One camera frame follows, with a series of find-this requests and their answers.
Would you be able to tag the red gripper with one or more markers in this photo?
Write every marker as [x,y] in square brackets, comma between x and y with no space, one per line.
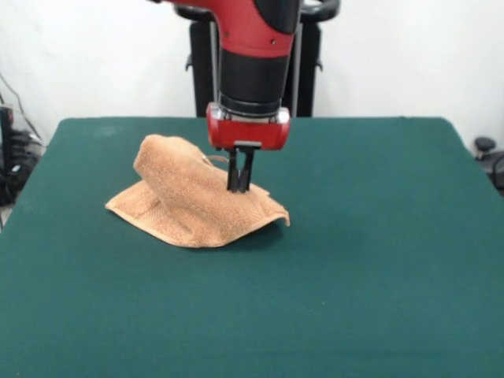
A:
[252,136]

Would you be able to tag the tan terry towel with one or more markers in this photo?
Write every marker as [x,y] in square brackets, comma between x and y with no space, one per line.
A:
[189,201]

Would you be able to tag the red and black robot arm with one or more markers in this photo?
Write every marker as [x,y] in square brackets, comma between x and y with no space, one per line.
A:
[256,47]

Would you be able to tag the dark green table cloth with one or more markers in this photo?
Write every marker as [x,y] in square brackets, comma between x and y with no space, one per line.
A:
[315,307]

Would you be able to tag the black box with red light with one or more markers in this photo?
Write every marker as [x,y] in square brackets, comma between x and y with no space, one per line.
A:
[6,134]

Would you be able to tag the black chair base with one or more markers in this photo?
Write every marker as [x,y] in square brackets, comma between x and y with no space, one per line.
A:
[485,143]

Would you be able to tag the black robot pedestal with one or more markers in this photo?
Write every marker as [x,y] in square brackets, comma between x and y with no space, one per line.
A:
[311,59]

